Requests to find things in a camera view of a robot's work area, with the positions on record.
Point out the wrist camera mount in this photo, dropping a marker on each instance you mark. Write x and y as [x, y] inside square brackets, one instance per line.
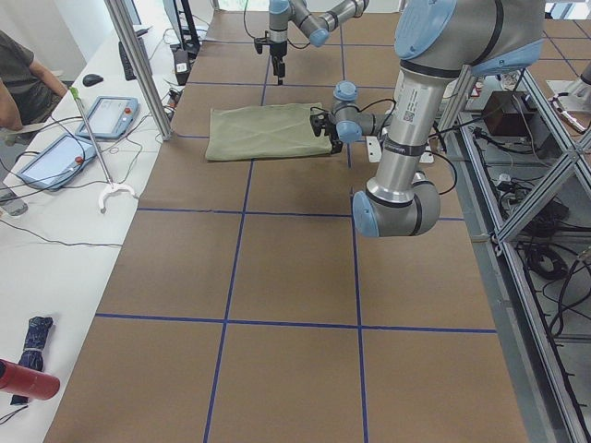
[318, 123]
[263, 41]

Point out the white reacher grabber stick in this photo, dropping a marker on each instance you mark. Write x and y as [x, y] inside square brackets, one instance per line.
[112, 187]

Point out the near teach pendant tablet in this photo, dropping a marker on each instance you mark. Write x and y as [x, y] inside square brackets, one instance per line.
[56, 165]

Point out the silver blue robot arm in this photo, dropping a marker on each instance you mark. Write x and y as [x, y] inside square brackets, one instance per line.
[316, 28]
[434, 40]

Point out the folded dark blue umbrella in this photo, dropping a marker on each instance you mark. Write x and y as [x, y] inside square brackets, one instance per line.
[35, 340]

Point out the seated person in background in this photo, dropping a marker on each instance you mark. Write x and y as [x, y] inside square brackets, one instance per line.
[29, 90]

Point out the far teach pendant tablet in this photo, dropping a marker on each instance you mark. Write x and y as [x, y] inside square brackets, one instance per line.
[110, 117]

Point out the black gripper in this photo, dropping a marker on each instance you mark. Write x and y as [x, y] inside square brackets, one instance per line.
[331, 135]
[277, 50]

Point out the olive green long-sleeve shirt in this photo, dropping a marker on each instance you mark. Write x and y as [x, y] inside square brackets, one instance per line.
[264, 132]

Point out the red cylindrical bottle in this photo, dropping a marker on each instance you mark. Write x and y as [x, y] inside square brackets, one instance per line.
[27, 378]

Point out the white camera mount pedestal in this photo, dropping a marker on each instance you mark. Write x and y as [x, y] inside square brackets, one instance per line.
[375, 150]

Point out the teach pendant tablet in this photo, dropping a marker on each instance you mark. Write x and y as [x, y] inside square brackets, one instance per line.
[56, 165]
[110, 117]

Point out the aluminium frame post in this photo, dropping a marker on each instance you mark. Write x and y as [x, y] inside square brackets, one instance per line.
[127, 35]

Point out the black computer mouse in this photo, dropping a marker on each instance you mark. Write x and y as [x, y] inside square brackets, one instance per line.
[91, 80]

